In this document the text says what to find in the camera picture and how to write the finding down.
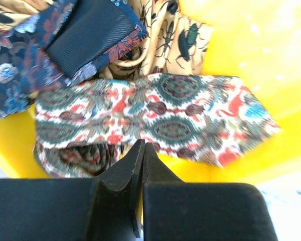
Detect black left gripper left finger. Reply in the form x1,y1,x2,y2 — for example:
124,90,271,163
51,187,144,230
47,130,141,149
86,140,145,240

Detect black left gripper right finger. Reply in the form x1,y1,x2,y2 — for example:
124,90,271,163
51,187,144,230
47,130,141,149
143,143,191,240

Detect paisley flamingo patterned tie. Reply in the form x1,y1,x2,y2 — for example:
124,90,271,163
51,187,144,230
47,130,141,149
34,73,280,178

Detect beige beetle patterned tie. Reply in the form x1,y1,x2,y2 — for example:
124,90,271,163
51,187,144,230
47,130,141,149
99,1,214,80

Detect navy floral patterned tie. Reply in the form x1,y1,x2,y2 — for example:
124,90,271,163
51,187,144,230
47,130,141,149
0,1,147,118

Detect yellow plastic tray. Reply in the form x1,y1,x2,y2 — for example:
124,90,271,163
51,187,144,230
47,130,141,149
0,1,301,183

